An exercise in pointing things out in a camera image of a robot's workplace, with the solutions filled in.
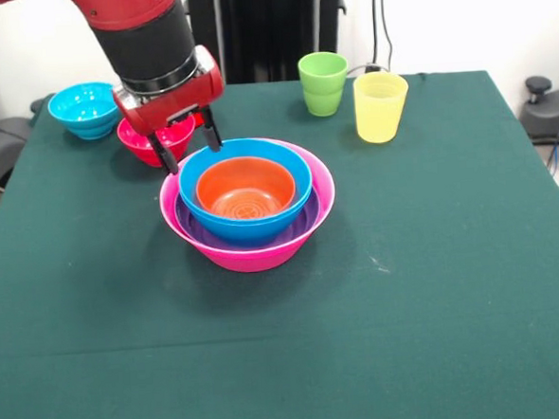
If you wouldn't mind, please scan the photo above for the small crimson bowl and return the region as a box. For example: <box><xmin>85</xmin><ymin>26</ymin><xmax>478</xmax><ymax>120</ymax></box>
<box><xmin>116</xmin><ymin>112</ymin><xmax>199</xmax><ymax>171</ymax></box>

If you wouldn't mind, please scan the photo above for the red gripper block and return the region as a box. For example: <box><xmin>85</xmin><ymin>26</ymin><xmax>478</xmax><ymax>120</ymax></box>
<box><xmin>108</xmin><ymin>43</ymin><xmax>232</xmax><ymax>179</ymax></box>

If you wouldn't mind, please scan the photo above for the purple shallow bowl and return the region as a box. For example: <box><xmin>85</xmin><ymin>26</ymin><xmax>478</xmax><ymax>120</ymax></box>
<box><xmin>173</xmin><ymin>182</ymin><xmax>325</xmax><ymax>258</ymax></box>

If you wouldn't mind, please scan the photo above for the medium blue bowl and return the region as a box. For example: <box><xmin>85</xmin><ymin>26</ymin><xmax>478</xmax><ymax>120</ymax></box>
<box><xmin>183</xmin><ymin>188</ymin><xmax>316</xmax><ymax>252</ymax></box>
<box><xmin>175</xmin><ymin>134</ymin><xmax>317</xmax><ymax>231</ymax></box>

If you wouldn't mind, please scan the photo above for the large pink bowl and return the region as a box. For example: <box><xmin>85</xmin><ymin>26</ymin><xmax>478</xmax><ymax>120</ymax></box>
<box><xmin>155</xmin><ymin>132</ymin><xmax>341</xmax><ymax>279</ymax></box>

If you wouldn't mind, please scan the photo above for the small orange bowl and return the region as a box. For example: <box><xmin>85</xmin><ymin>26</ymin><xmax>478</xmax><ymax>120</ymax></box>
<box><xmin>193</xmin><ymin>154</ymin><xmax>299</xmax><ymax>224</ymax></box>

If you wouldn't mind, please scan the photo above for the green cup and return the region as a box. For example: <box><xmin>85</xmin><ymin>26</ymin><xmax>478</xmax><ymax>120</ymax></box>
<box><xmin>297</xmin><ymin>49</ymin><xmax>352</xmax><ymax>119</ymax></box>

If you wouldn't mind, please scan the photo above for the dark green tablecloth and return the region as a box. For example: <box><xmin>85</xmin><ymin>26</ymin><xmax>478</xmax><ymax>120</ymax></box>
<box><xmin>0</xmin><ymin>62</ymin><xmax>559</xmax><ymax>419</ymax></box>

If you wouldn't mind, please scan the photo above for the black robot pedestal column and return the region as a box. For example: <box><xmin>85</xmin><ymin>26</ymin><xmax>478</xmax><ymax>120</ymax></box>
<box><xmin>180</xmin><ymin>0</ymin><xmax>352</xmax><ymax>88</ymax></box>

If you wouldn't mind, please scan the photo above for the yellow cup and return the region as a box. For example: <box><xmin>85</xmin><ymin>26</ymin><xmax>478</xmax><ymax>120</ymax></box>
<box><xmin>352</xmin><ymin>70</ymin><xmax>413</xmax><ymax>146</ymax></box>

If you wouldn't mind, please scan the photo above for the small blue bowl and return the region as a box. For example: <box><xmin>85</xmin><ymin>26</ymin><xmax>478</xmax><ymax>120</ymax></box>
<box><xmin>64</xmin><ymin>115</ymin><xmax>120</xmax><ymax>143</ymax></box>
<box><xmin>46</xmin><ymin>80</ymin><xmax>122</xmax><ymax>133</ymax></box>

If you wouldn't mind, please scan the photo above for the black wall cable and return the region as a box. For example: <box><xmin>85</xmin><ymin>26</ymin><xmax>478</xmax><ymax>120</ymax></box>
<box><xmin>359</xmin><ymin>0</ymin><xmax>397</xmax><ymax>77</ymax></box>

